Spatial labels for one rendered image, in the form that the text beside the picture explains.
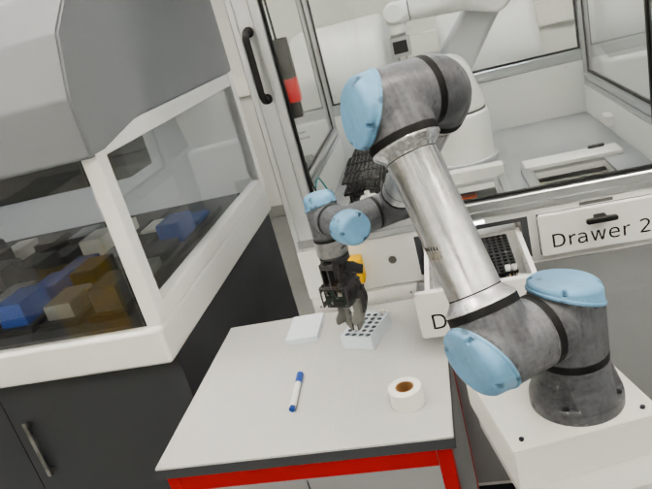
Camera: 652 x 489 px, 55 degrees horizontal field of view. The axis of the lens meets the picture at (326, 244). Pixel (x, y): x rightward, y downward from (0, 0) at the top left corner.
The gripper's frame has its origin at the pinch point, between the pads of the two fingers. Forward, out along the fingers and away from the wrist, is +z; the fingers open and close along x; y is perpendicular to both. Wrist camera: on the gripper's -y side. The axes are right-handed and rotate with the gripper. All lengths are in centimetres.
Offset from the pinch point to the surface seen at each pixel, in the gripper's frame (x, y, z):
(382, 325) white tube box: 5.1, -3.5, 2.6
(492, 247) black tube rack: 30.6, -21.6, -8.9
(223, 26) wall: -224, -307, -79
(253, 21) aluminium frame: -16, -17, -74
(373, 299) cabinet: -4.6, -20.3, 4.4
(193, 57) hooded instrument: -70, -60, -68
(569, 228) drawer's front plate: 47, -35, -7
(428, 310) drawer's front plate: 22.2, 6.7, -7.5
